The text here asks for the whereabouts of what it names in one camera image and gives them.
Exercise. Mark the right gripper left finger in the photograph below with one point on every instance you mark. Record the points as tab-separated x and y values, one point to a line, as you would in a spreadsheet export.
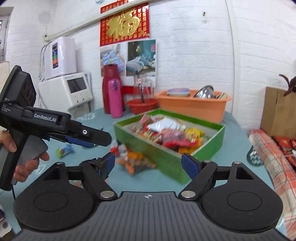
95	172

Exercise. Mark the red fu wall calendar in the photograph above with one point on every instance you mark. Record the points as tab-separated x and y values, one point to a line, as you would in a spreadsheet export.
125	42

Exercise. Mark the green cardboard box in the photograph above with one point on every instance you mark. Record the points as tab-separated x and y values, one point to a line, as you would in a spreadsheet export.
163	136

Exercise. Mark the orange clear snack packet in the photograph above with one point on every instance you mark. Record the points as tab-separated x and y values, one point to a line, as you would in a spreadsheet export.
135	162

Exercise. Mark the pink thermos bottle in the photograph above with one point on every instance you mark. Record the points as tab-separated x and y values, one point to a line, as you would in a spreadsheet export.
115	98

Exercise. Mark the steel bowl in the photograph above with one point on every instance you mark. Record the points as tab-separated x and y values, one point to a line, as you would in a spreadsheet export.
205	92

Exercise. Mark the white snack bag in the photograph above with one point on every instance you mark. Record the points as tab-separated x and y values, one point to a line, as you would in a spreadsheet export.
166	123

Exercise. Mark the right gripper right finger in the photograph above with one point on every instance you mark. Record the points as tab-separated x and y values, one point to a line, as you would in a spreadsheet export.
202	177

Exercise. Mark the brown cardboard box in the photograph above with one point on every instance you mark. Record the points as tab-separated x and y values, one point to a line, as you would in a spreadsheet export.
278	118

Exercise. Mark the red plastic basket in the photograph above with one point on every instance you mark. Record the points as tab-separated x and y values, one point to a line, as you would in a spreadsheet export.
136	106

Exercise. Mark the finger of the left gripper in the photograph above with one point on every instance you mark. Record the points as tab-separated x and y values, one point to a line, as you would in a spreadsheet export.
81	141
97	137

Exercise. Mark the white water purifier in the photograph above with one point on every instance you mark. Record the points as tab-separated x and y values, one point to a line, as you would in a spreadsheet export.
60	58

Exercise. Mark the white appliance with screen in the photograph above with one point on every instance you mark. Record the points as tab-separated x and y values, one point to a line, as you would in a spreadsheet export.
69	94

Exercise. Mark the lidded container blue lid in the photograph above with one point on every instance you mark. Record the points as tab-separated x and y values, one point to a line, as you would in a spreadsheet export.
178	92

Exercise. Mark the dark purple plant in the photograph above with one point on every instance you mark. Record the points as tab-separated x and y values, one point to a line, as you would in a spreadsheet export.
291	85

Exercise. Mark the yellow egg cake bag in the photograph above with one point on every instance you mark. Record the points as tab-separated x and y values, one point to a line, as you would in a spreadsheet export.
194	133

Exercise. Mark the red lion snack bag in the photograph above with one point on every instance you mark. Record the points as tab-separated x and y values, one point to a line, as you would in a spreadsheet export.
183	143

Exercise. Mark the person's left hand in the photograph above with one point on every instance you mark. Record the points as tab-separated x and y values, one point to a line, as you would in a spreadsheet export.
22	172

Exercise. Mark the red thermos jug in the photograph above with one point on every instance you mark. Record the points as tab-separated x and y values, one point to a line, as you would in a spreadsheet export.
110	72

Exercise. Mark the orange plastic basin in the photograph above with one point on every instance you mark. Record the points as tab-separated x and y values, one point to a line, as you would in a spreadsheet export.
211	109

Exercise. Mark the pink nut snack bag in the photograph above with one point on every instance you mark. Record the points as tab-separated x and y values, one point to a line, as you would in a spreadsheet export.
145	121

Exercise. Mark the plaid blanket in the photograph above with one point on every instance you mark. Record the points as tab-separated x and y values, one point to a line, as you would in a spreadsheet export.
278	156

